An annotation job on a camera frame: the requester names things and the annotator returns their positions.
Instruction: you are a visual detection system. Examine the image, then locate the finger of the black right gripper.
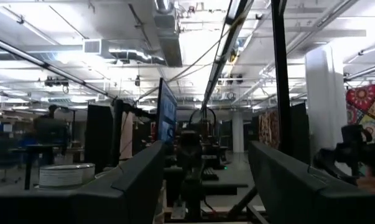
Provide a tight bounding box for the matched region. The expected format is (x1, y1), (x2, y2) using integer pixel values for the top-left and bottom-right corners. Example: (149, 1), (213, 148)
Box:
(313, 148), (359, 186)

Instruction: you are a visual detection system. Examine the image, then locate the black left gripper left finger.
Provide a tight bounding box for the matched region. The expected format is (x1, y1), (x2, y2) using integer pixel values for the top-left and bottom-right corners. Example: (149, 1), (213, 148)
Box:
(0, 140), (166, 224)

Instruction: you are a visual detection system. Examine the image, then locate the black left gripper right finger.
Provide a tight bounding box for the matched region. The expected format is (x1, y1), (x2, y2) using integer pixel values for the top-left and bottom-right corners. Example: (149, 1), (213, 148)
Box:
(248, 140), (375, 224)

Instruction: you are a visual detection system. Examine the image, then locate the gold-lid tuna can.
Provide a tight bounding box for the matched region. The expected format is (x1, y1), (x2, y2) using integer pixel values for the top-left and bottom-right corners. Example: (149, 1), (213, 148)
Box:
(39, 163), (96, 190)

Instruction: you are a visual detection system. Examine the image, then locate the colourful patchwork hanging cloth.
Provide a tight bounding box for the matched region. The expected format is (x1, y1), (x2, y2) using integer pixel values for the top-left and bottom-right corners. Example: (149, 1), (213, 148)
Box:
(345, 80), (375, 144)

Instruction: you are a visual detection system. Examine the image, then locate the brown patterned hanging cloth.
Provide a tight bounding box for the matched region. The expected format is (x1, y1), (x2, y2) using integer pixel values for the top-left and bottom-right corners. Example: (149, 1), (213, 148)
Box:
(257, 111), (280, 150)

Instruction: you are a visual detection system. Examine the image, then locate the black partition panel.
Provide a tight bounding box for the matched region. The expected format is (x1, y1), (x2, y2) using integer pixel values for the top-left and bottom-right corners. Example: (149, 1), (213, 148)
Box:
(84, 104), (114, 174)

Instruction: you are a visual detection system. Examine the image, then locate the dark standing table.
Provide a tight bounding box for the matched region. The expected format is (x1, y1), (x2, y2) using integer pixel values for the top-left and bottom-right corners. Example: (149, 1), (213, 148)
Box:
(19, 143), (65, 190)

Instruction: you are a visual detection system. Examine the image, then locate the black metal pole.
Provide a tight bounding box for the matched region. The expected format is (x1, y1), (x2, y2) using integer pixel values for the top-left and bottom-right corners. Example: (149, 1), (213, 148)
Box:
(111, 98), (125, 167)

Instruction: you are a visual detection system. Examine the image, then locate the person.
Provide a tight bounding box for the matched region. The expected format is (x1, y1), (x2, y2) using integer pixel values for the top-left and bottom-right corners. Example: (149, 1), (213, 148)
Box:
(31, 104), (68, 156)

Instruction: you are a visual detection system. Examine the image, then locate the black desk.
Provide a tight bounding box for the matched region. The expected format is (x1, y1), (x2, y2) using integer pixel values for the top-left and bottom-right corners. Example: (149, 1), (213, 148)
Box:
(164, 166), (249, 197)

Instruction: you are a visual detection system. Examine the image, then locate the dark office chair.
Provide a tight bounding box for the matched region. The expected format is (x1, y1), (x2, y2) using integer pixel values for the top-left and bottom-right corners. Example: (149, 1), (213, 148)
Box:
(0, 136), (22, 185)

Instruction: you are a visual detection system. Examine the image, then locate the white round pillar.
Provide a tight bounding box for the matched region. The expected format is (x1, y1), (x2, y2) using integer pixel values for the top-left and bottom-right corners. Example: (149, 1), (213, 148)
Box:
(232, 110), (244, 153)

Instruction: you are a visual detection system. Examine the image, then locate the black keyboard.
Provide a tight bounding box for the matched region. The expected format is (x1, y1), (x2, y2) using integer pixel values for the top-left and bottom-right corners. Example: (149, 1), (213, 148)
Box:
(201, 167), (220, 182)

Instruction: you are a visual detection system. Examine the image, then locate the tablet with blue screen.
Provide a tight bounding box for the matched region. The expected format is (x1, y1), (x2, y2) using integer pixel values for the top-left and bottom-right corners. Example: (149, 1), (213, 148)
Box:
(157, 77), (178, 147)

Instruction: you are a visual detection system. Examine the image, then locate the black aluminium rig frame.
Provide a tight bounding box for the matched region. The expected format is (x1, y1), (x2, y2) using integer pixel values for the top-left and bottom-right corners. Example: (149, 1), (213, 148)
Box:
(270, 0), (293, 156)

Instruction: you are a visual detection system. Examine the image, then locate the black ceiling light rail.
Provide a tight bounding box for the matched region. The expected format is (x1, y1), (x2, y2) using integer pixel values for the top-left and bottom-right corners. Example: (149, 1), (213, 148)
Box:
(201, 0), (255, 107)

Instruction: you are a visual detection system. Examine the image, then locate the grey ceiling air duct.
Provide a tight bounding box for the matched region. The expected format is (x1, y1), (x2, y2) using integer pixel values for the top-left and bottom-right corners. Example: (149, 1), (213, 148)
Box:
(152, 0), (183, 68)

